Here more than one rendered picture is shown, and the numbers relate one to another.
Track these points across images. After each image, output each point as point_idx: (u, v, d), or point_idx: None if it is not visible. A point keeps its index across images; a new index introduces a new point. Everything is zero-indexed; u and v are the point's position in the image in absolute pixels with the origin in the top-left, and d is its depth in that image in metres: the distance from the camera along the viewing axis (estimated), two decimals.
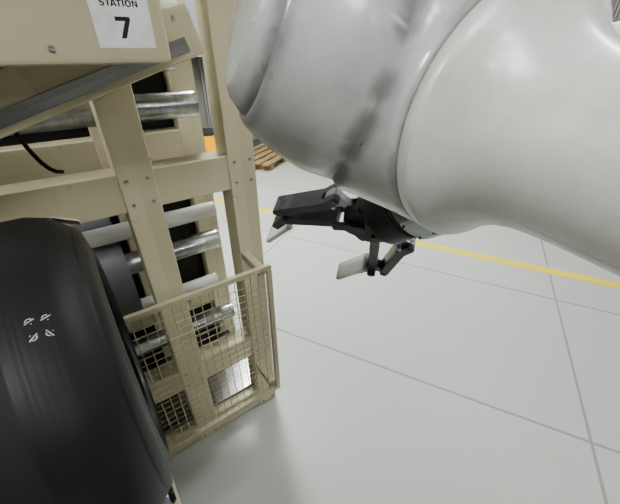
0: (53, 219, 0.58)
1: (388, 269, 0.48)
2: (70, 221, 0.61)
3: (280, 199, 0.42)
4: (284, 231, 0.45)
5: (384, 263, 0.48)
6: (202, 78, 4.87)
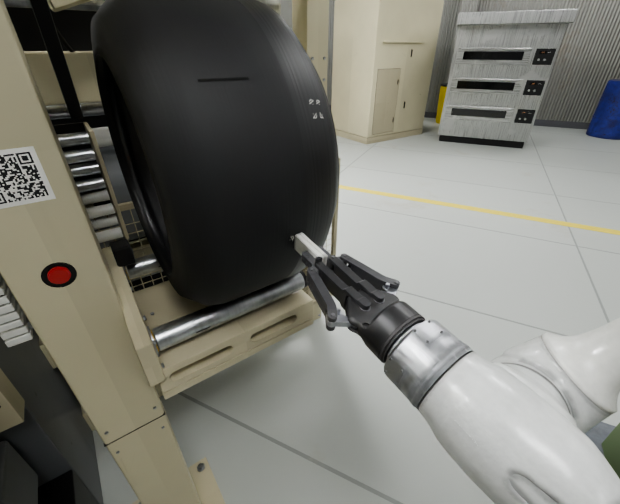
0: None
1: (315, 278, 0.46)
2: None
3: (346, 265, 0.51)
4: (319, 250, 0.50)
5: (320, 281, 0.46)
6: None
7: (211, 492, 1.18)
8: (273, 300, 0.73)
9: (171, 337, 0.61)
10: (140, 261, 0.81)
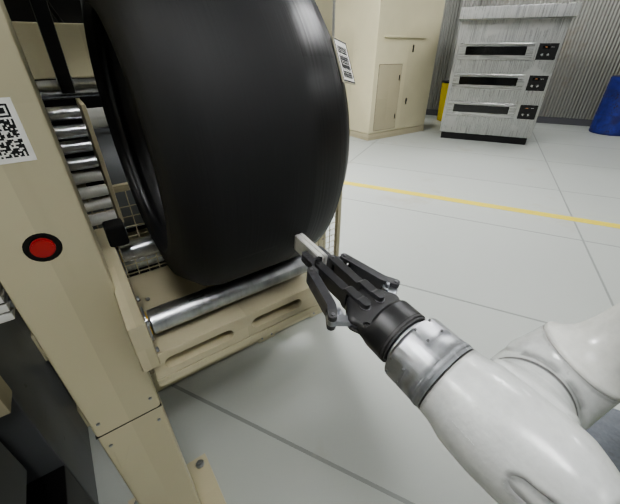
0: (336, 55, 0.45)
1: (315, 278, 0.45)
2: (342, 47, 0.47)
3: (346, 265, 0.51)
4: (319, 250, 0.50)
5: (320, 281, 0.46)
6: None
7: (211, 490, 1.13)
8: (274, 270, 0.67)
9: (161, 306, 0.58)
10: (133, 240, 0.79)
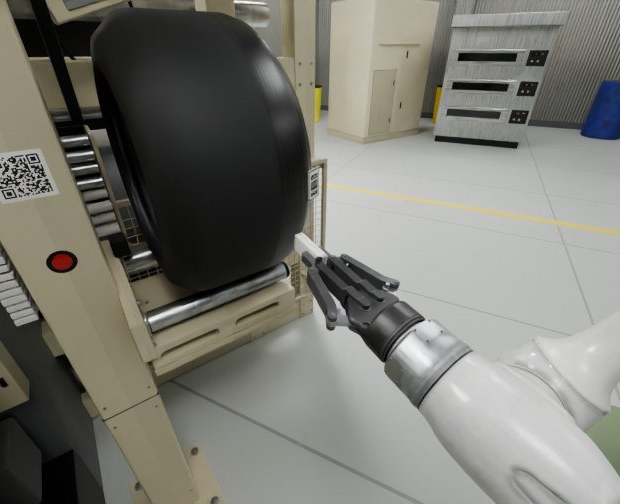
0: (307, 184, 0.61)
1: (315, 278, 0.45)
2: (315, 173, 0.62)
3: (346, 265, 0.51)
4: (319, 250, 0.50)
5: (320, 281, 0.46)
6: None
7: (204, 474, 1.25)
8: (255, 279, 0.79)
9: (158, 309, 0.69)
10: (134, 250, 0.90)
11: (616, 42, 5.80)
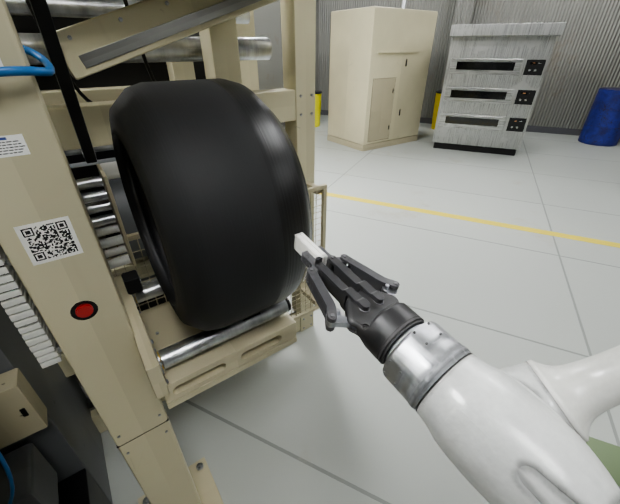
0: (304, 274, 0.73)
1: (315, 279, 0.46)
2: None
3: (346, 266, 0.51)
4: (320, 250, 0.50)
5: (320, 282, 0.46)
6: None
7: (209, 489, 1.30)
8: (260, 324, 0.86)
9: (175, 361, 0.74)
10: (148, 291, 0.94)
11: (613, 50, 5.85)
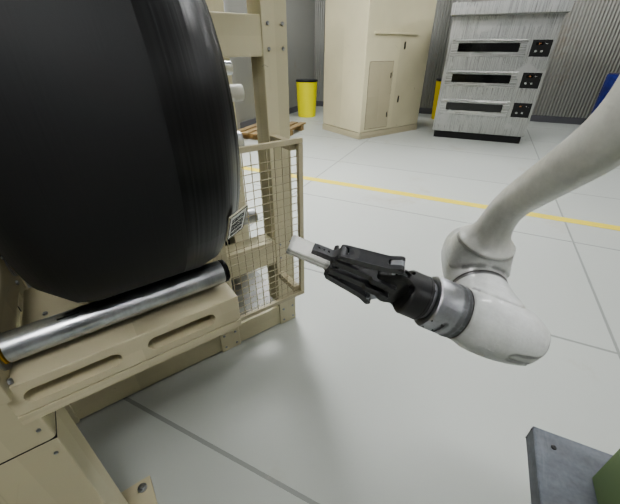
0: (227, 228, 0.49)
1: (337, 283, 0.55)
2: (239, 214, 0.49)
3: (348, 249, 0.50)
4: (319, 262, 0.51)
5: (340, 278, 0.55)
6: None
7: None
8: (176, 281, 0.57)
9: (19, 327, 0.48)
10: None
11: None
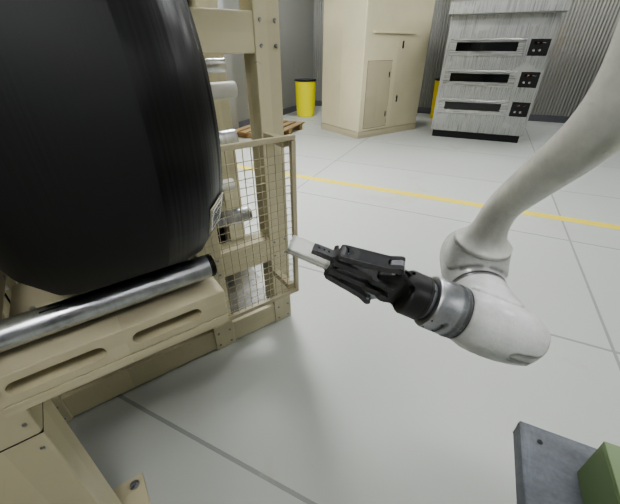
0: (210, 221, 0.49)
1: (337, 283, 0.55)
2: (218, 204, 0.49)
3: (348, 250, 0.50)
4: (319, 262, 0.51)
5: (340, 278, 0.55)
6: None
7: None
8: (161, 275, 0.57)
9: (1, 320, 0.47)
10: None
11: None
